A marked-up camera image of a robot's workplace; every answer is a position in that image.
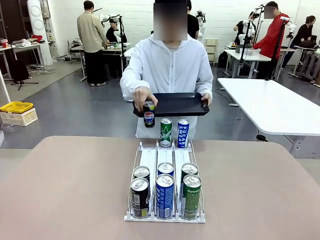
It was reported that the person's left forearm white sleeve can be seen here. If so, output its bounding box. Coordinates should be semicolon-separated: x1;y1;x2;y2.
194;73;214;99

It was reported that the seated person with headset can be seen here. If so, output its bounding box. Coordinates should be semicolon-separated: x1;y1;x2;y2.
105;17;128;44

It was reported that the person in black with ponytail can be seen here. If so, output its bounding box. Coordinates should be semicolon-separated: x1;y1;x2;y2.
281;15;318;73

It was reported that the white drawer cabinet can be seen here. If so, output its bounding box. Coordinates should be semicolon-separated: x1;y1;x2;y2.
204;37;219;67

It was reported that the person in white hoodie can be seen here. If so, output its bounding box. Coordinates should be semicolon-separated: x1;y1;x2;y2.
119;0;214;140

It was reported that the black Pepsi can lime print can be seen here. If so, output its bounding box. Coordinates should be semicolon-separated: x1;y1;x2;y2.
142;100;156;129

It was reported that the black backpack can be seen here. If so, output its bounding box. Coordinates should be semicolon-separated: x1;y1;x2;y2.
217;51;229;69

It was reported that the person in red jacket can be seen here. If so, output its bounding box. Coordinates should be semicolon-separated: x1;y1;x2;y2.
252;1;291;81

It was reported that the person's right hand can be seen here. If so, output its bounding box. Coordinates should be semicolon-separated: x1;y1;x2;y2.
132;86;159;109

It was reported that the white background desk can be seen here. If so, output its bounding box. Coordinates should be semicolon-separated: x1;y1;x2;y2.
223;48;273;79

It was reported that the black stand with white robot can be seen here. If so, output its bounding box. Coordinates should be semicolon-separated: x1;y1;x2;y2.
237;5;266;79

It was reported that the cluttered white side table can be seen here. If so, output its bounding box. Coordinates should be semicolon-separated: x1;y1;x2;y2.
0;37;46;80

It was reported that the black plastic serving tray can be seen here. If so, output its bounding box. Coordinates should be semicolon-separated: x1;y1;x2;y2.
132;92;210;118

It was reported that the grey work desk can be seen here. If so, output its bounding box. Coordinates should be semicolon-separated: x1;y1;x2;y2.
69;41;133;83

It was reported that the black Pepsi can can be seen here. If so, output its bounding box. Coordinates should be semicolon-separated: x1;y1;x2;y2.
133;165;151;184
130;177;150;219

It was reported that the yellow plastic crate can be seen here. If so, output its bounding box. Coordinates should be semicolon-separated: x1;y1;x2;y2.
0;101;34;115

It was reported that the green Chilsung cider can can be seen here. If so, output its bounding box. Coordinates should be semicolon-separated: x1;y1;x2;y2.
159;118;173;148

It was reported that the white tower air conditioner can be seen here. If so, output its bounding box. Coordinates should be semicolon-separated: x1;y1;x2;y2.
26;0;54;66

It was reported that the clear plastic bowl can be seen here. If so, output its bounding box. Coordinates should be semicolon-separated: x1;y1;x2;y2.
0;121;23;134

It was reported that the blue white Pocari Sweat can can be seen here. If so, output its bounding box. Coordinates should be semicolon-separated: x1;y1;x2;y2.
176;119;190;149

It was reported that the large white table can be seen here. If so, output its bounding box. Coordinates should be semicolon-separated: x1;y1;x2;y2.
216;77;320;159

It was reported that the black camera pole with clamp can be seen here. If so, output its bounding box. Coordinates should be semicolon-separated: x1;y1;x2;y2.
264;16;290;82

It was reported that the person in black with goggles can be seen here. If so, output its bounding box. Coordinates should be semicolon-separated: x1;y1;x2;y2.
233;11;256;46

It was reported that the black tripod stand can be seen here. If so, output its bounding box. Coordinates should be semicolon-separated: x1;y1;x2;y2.
9;44;40;91

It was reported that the person's left hand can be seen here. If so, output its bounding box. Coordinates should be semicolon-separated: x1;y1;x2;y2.
201;92;213;108

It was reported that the white can dispenser rack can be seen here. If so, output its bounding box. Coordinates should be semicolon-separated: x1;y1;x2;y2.
123;138;206;223

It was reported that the person's right forearm white sleeve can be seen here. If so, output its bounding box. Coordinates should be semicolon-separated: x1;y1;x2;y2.
119;73;151;102

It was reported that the person in black t-shirt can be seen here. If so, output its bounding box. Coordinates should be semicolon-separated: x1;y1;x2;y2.
186;0;200;40

